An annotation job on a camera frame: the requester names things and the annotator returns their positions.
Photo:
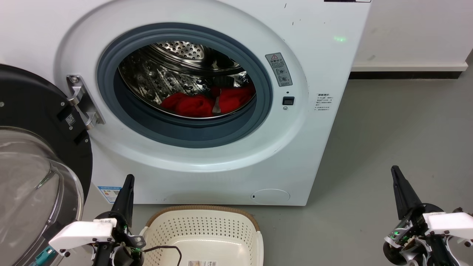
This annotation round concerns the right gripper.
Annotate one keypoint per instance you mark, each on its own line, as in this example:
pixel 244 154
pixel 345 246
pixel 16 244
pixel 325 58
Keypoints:
pixel 449 223

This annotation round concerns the white and black baseboard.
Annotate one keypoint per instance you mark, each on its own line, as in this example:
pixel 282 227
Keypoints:
pixel 406 70

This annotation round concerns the blue energy label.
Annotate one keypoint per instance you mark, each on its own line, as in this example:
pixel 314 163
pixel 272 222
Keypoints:
pixel 110 194

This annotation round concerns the white barcode label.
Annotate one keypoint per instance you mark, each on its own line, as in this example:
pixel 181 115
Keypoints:
pixel 202 263

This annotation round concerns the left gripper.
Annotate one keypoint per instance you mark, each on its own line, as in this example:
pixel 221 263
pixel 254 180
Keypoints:
pixel 83 232

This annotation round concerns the grey rubber door gasket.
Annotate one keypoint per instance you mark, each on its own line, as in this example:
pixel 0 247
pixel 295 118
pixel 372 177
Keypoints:
pixel 192 133

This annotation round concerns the black door latch socket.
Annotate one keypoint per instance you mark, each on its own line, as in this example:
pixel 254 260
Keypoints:
pixel 288 100

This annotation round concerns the QR code sticker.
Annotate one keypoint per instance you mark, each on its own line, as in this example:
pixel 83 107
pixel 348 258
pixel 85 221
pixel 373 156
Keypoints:
pixel 70 120

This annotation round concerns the round white filter cover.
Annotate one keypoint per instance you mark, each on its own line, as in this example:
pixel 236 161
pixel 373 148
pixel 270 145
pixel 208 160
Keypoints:
pixel 270 196

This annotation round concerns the red garment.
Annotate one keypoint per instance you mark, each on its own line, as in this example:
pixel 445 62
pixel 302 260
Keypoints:
pixel 194 105

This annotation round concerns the white front-load washing machine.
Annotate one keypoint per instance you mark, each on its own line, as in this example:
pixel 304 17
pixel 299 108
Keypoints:
pixel 207 173

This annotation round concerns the grey warning sticker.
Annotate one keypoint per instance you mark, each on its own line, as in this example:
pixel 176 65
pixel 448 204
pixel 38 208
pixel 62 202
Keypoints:
pixel 279 69

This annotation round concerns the black washer door, glass bowl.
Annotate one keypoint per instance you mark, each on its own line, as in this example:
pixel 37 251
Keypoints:
pixel 33 107

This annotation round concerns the silver metal door hinge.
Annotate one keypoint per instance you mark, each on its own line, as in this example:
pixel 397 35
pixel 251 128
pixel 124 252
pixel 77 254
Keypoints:
pixel 83 99

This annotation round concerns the stainless steel washing machine drum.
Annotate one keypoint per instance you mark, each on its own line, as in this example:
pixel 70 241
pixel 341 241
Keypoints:
pixel 162 77

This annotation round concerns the cream perforated laundry basket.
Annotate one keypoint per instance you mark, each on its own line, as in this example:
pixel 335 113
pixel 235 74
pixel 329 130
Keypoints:
pixel 207 229

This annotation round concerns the small printed text label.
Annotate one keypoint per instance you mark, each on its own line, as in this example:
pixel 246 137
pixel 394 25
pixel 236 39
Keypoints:
pixel 324 102

